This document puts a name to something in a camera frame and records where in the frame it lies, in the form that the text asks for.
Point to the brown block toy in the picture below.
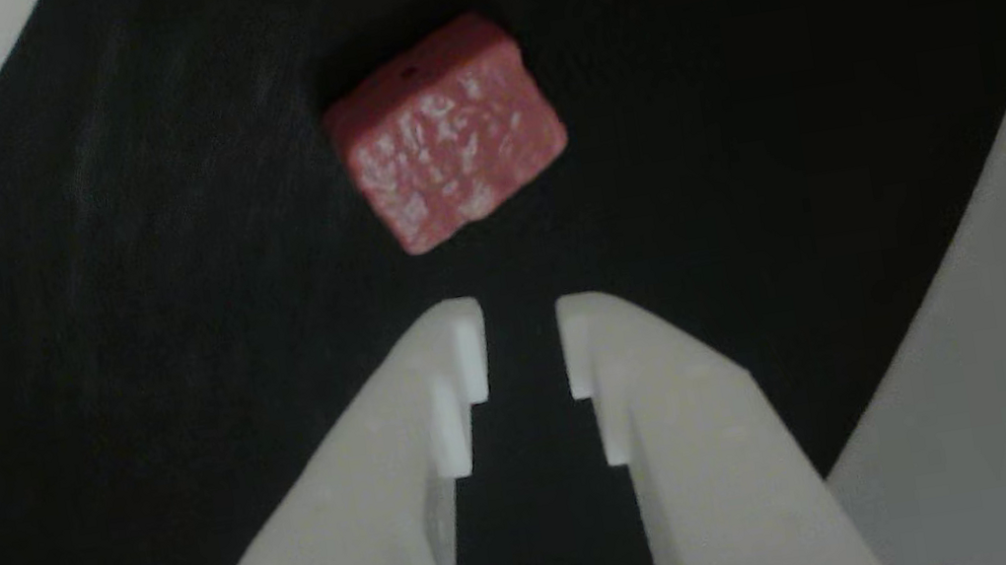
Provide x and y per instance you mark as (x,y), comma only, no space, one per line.
(451,136)

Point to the black desk mat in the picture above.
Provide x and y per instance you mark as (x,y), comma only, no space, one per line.
(170,322)

